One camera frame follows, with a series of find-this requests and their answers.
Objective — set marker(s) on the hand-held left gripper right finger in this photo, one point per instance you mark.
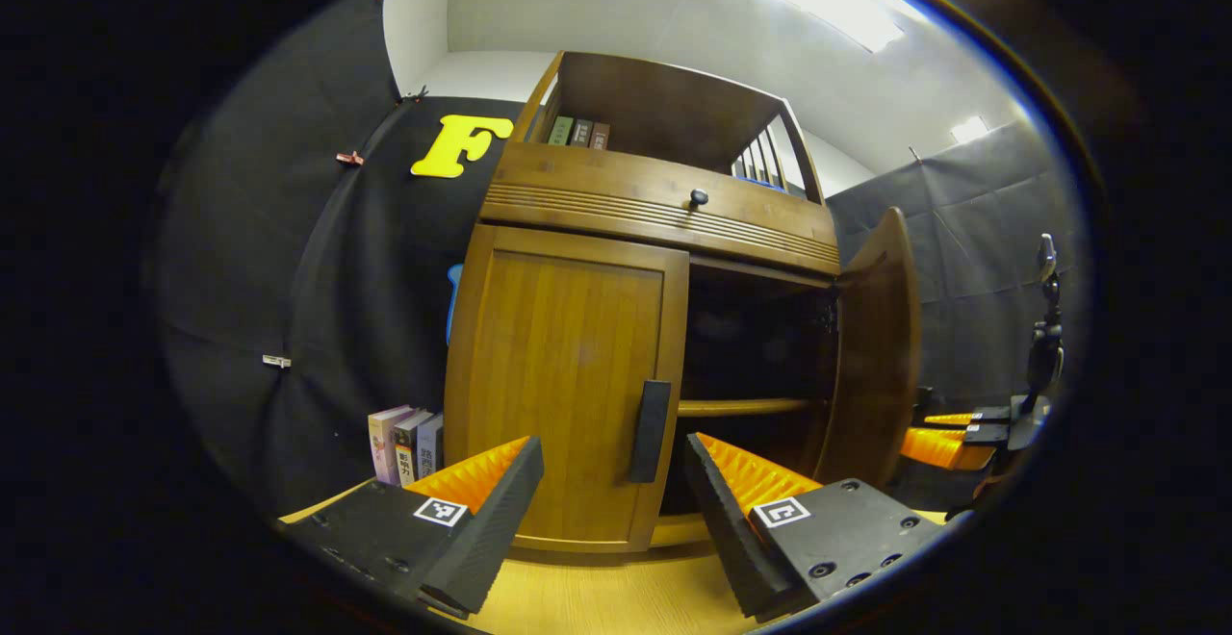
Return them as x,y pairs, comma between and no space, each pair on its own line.
731,529

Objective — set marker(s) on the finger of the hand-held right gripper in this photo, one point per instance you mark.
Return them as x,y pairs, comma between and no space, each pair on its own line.
987,433
991,414

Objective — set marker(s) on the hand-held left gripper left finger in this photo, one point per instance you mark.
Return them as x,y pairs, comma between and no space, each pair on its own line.
496,529

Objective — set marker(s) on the wooden cabinet door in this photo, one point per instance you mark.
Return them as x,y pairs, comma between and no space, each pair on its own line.
871,356
558,375

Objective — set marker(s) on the wooden double-door shoe cabinet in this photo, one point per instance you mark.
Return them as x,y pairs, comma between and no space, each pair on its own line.
674,106

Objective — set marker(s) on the grey purple book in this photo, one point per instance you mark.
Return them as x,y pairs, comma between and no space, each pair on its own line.
431,447

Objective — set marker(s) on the wooden inner shelf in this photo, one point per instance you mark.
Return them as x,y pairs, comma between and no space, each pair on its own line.
751,407

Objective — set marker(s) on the pink and white book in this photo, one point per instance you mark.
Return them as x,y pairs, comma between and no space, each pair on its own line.
383,447

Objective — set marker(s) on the small ceiling light panel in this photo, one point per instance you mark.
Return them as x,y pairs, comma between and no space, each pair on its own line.
970,130

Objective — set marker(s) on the blue flat item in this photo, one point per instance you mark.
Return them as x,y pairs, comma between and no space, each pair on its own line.
760,182

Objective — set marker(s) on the black round drawer knob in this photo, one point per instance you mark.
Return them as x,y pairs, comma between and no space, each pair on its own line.
699,198

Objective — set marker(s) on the black backdrop cloth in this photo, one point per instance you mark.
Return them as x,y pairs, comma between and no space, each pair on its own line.
289,260

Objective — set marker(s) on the wooden drawer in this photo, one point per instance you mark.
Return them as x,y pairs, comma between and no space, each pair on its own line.
597,183

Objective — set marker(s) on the red clip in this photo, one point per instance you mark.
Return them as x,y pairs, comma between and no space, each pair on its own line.
349,159

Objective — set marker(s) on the green book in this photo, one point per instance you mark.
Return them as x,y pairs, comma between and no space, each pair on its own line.
560,130

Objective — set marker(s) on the dark brown book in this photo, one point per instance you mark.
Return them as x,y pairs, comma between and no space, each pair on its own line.
580,133

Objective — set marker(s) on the reddish brown book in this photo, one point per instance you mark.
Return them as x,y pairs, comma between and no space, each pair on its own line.
600,137

